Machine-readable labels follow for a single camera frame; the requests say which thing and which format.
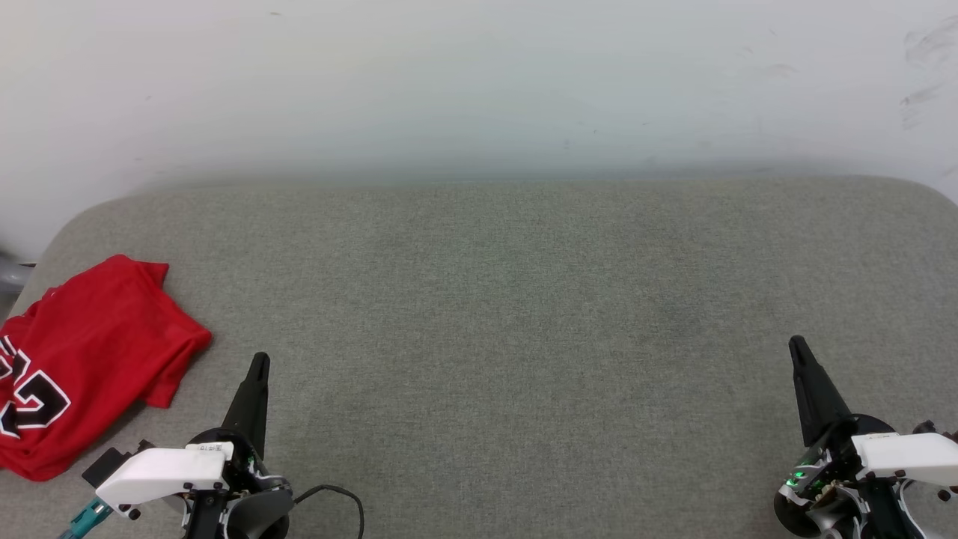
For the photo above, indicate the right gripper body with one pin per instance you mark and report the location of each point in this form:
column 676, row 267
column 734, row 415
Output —
column 831, row 471

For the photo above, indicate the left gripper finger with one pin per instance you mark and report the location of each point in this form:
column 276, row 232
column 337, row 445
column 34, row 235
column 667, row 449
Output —
column 251, row 404

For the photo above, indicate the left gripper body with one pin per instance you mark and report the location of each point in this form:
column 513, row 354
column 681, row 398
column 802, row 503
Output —
column 251, row 471

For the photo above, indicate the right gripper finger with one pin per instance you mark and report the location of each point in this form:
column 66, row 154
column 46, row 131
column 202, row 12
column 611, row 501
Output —
column 816, row 397

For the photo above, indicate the red Bulls basketball jersey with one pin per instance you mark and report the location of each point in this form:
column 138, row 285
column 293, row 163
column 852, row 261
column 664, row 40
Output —
column 82, row 359

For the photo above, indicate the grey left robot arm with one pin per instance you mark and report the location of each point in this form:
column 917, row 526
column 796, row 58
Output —
column 258, row 513

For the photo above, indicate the white left camera bracket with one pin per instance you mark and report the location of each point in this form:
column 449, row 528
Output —
column 161, row 471

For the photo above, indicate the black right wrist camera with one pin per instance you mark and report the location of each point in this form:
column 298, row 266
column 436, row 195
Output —
column 932, row 429

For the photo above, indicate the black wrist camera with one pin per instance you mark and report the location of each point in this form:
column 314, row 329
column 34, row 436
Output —
column 108, row 464
column 932, row 429

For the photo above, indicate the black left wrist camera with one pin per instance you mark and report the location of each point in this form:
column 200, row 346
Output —
column 108, row 464

